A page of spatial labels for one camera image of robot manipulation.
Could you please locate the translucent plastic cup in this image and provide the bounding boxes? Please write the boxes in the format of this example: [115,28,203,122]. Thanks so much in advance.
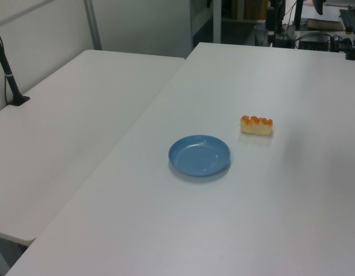
[254,24,268,47]

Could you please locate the yellow cardboard box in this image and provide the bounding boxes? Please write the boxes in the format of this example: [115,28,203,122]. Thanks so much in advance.
[231,0,268,21]

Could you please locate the white metal shelf frame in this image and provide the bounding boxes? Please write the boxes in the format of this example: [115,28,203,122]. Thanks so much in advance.
[191,0,224,48]

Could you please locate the black monitor stand pole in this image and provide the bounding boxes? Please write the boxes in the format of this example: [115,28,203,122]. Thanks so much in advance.
[294,0,305,33]

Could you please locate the black keyboard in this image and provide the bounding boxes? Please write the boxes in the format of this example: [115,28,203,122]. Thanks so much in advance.
[339,8,355,33]

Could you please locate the blue plastic plate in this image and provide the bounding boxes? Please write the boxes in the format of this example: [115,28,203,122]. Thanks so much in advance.
[167,134,231,177]

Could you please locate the grey partition post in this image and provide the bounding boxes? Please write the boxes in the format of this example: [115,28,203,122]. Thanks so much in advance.
[83,0,103,51]

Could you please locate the black computer box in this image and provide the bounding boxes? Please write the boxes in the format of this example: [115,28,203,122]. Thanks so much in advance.
[297,34,331,51]

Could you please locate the black upright device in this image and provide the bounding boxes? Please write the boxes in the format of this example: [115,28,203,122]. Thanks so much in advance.
[265,6,278,44]

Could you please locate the brown wooden roll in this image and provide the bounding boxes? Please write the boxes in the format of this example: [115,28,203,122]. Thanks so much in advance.
[306,18,342,31]

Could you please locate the orange-topped bread loaf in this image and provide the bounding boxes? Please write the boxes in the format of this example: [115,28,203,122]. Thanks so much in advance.
[240,115,275,136]

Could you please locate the black camera pole with base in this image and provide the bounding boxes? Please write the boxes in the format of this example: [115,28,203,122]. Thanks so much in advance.
[0,22,31,107]

